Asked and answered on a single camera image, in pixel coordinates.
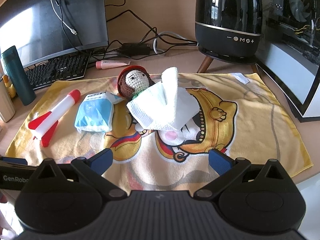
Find yellow printed towel mat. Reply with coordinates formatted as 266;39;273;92
6;74;312;192

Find black cables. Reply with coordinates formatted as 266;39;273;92
89;0;200;61

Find blue wet wipes pack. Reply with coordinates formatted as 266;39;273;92
74;92;124;132

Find black computer monitor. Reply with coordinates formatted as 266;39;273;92
1;0;108;67

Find white paper towel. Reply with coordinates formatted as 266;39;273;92
126;67;200;131

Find red white foam rocket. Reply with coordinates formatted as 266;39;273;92
28;89;81;147

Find dark green thermos bottle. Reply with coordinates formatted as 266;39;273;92
2;46;36;106

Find yellow rubber duck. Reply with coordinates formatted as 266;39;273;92
2;75;16;99

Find beige cup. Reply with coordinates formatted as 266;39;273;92
0;78;16;122

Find white USB cable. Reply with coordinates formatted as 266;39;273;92
47;0;78;36

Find white PC case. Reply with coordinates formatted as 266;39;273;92
256;0;319;122

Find black power adapter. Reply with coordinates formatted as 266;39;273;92
118;43;151;57

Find crochet doll red hat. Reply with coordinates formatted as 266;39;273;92
117;66;155;101

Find pink cream tube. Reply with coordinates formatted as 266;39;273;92
95;60;131;69

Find black keyboard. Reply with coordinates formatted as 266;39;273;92
25;53;89;90

